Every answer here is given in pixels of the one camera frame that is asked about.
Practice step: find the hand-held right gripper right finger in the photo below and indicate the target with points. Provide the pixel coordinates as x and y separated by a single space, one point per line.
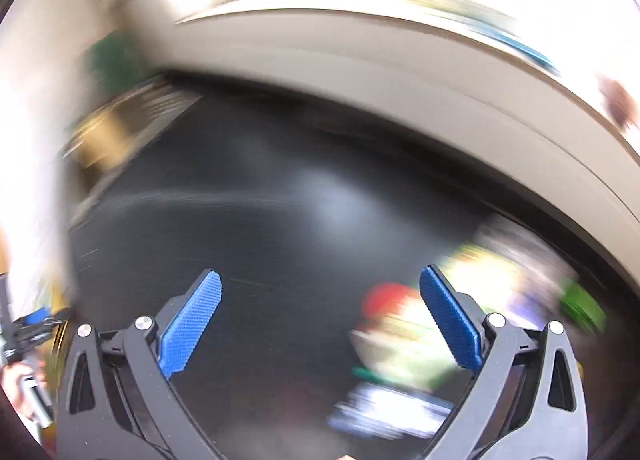
450 317

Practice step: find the person's left hand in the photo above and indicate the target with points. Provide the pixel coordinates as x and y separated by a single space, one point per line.
12 385

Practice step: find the white yellow purple packet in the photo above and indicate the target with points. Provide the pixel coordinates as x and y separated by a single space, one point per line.
505 270

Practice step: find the blue and white packet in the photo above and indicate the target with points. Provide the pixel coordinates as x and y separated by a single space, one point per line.
390 410

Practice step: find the green plastic piece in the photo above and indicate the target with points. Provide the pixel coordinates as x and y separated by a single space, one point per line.
582 307

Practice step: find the blue flat object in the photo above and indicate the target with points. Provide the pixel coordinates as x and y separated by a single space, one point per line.
530 52

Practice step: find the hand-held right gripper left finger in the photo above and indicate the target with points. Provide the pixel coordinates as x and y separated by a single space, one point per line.
192 320

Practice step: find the green object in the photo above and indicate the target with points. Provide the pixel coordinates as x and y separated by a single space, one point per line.
112 62

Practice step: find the brown object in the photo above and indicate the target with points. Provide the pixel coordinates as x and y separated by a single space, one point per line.
620 104

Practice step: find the red and green wrapper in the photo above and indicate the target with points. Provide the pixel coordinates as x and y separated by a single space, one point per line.
400 335

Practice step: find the cardboard box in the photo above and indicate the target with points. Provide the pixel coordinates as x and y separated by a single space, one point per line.
105 134

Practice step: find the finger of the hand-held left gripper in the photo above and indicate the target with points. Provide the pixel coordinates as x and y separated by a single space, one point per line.
35 319

